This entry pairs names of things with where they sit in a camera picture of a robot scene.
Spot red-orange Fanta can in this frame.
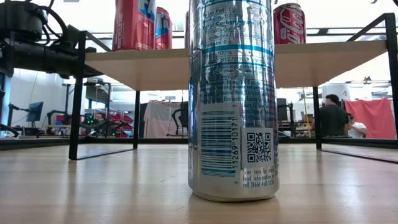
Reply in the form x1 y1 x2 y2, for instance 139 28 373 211
154 6 174 50
112 0 157 52

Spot red Coca-Cola can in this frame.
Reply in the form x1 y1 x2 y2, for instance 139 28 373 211
272 2 307 45

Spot wooden shelf with black legs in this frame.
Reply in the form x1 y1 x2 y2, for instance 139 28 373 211
68 12 398 164

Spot person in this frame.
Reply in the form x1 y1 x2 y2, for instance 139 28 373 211
92 111 109 128
310 93 349 138
346 112 368 139

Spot red storage bins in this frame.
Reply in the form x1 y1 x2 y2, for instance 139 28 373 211
55 112 134 138

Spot black computer monitor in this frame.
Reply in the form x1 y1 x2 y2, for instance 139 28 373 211
26 101 44 123

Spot white hanging cloth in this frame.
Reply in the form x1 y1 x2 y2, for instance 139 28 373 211
143 100 188 139

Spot slim silver blue drink can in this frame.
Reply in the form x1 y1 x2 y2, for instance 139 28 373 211
187 0 280 203

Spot orange-red hanging cloth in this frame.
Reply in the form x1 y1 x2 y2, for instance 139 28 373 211
343 97 397 140

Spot black metal table frame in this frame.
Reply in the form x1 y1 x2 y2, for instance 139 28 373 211
0 136 398 152

